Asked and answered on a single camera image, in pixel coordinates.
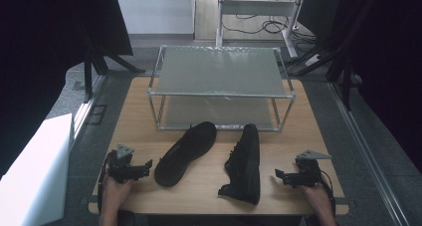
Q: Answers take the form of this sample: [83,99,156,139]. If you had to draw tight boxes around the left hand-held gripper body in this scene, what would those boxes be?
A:
[106,143,143,184]

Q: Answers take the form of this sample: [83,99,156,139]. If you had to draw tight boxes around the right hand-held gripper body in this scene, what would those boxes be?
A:
[293,149,323,189]

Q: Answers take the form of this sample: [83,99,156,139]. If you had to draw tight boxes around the person's left hand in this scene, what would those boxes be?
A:
[101,175,134,217]

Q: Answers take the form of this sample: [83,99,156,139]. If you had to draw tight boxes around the person's right hand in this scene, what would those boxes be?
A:
[299,182,333,218]

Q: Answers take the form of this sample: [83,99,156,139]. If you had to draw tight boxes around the black shoe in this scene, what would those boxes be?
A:
[217,122,262,206]
[153,120,218,188]

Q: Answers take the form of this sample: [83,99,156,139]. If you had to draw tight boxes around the floor outlet cover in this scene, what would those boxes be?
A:
[87,103,107,126]

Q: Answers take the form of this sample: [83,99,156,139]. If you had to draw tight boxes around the white box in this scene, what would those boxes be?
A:
[0,113,76,226]

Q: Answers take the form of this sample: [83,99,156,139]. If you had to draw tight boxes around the black tripod stand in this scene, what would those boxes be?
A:
[82,20,147,105]
[285,20,354,112]

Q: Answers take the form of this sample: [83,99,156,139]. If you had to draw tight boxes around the white power strip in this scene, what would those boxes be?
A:
[304,54,322,68]

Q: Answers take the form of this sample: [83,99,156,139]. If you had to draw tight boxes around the black curtain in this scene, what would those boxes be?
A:
[0,0,134,179]
[297,0,422,174]

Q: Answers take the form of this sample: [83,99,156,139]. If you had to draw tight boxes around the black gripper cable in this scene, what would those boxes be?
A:
[97,150,115,217]
[317,167,336,218]

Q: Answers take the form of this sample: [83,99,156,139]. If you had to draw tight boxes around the aluminium floor rail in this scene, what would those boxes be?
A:
[327,81,411,226]
[72,74,107,141]

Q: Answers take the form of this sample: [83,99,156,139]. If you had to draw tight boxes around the metal frame shoe rack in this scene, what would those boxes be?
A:
[146,45,297,132]

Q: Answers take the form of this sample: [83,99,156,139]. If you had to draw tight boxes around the black floor cables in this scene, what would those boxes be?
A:
[221,13,321,45]

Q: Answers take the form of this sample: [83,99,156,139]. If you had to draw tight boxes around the white desk frame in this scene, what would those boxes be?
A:
[214,0,309,60]

